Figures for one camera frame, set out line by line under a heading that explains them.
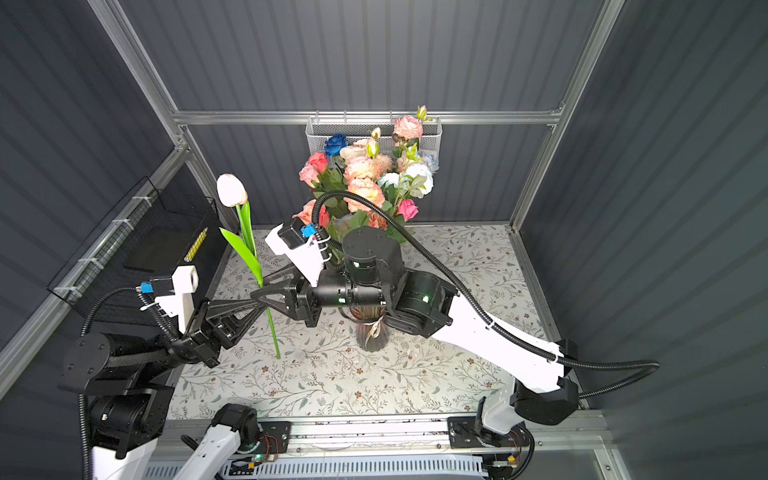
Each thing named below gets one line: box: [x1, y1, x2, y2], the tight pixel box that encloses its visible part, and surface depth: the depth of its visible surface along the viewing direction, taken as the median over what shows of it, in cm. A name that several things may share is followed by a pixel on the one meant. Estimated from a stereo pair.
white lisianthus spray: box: [378, 163, 434, 212], surface depth 67 cm
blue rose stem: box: [324, 134, 349, 158], surface depth 80 cm
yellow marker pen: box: [184, 227, 209, 263], surface depth 79 cm
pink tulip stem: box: [216, 173, 282, 360], surface depth 40 cm
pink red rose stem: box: [308, 152, 348, 213], surface depth 82 cm
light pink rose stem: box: [299, 164, 346, 193], surface depth 80 cm
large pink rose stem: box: [292, 199, 317, 225], surface depth 62 cm
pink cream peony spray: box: [392, 105, 427, 159], surface depth 76 cm
